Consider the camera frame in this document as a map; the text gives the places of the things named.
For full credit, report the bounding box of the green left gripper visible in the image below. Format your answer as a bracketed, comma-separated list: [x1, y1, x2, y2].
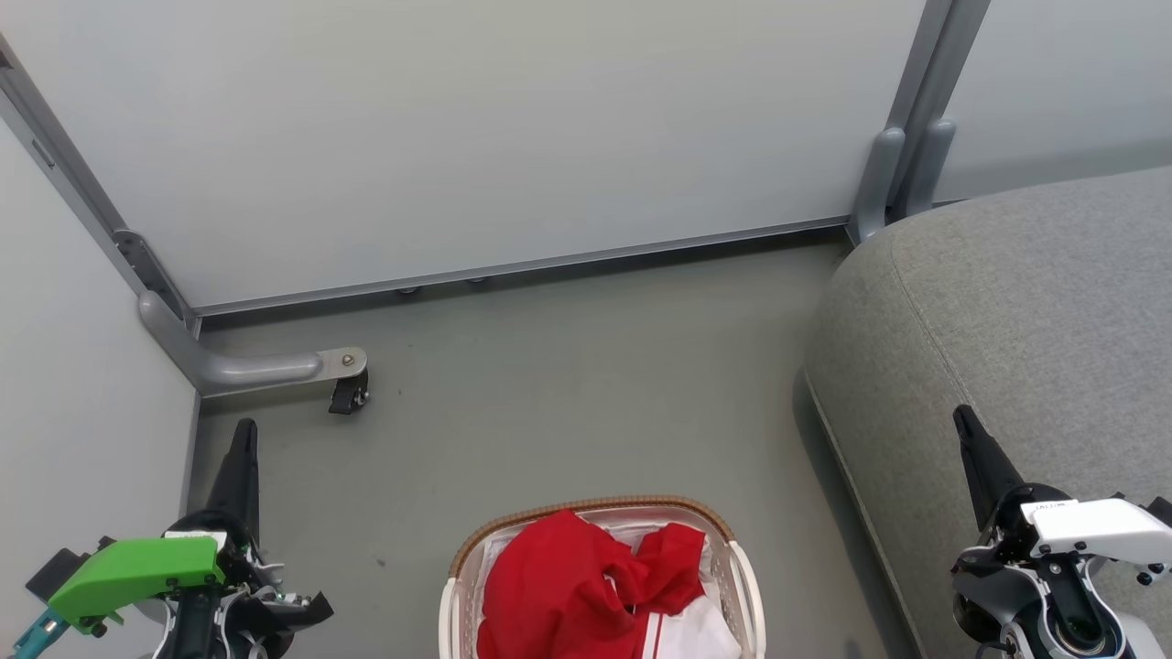
[26, 418, 334, 659]

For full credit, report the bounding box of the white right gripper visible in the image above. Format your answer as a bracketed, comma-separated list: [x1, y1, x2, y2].
[952, 405, 1172, 587]

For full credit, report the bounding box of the grey fabric sofa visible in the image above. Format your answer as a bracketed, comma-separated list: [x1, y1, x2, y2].
[803, 166, 1172, 659]

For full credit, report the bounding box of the black caster wheel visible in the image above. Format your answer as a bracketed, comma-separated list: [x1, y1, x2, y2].
[327, 370, 372, 416]

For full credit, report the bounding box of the grey partition foot bar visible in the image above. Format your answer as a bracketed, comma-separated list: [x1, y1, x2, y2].
[137, 290, 369, 400]

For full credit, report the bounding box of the white laundry basket brown rim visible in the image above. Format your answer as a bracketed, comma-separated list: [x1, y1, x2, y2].
[438, 495, 768, 659]

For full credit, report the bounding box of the white basket liner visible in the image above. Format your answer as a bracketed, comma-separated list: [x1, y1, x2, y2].
[462, 508, 733, 659]

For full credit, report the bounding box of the teal left cable connector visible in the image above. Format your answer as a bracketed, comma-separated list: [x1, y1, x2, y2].
[10, 608, 67, 656]

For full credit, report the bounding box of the dark partition corner bracket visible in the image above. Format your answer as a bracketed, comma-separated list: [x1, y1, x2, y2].
[112, 228, 191, 323]

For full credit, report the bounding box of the grey partition post foot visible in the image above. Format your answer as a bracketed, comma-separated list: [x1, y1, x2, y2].
[902, 117, 959, 221]
[850, 126, 907, 246]

